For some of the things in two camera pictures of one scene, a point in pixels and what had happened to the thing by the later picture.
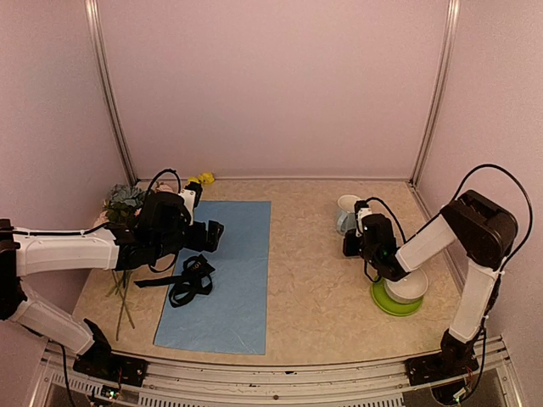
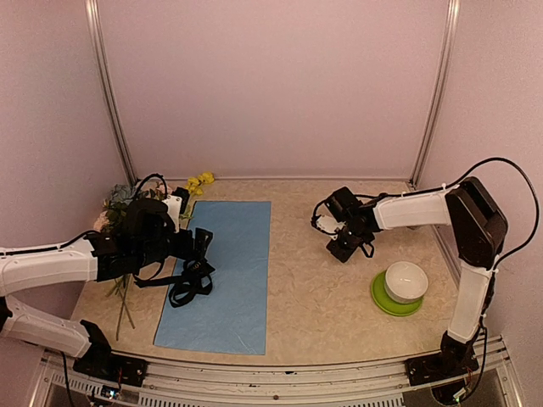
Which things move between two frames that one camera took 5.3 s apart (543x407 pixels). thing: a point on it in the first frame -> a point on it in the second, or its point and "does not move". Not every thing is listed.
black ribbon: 196,279 does not move
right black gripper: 349,249 -> 343,253
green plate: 389,305 does not move
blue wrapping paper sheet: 233,317 does not move
